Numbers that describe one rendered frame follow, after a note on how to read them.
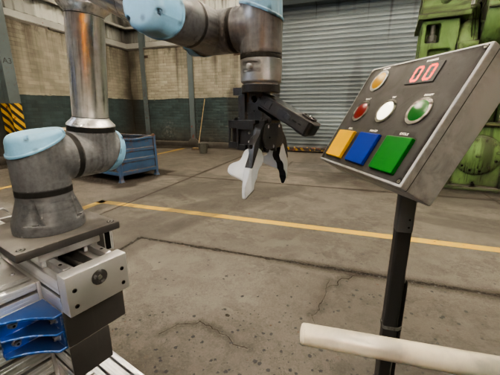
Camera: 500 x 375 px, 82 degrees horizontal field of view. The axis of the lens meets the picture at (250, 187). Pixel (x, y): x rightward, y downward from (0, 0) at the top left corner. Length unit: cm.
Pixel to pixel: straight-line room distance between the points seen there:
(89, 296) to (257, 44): 60
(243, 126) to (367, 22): 787
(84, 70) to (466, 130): 81
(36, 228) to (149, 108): 952
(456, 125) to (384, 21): 779
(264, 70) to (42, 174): 52
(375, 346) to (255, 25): 64
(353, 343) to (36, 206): 74
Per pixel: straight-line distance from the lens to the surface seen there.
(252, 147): 52
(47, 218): 79
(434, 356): 73
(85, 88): 84
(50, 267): 78
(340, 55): 821
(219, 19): 58
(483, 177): 521
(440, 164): 61
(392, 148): 63
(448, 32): 518
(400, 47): 827
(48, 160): 77
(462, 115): 62
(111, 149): 86
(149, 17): 48
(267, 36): 54
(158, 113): 1001
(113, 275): 75
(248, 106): 57
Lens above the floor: 109
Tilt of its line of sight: 15 degrees down
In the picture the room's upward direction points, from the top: straight up
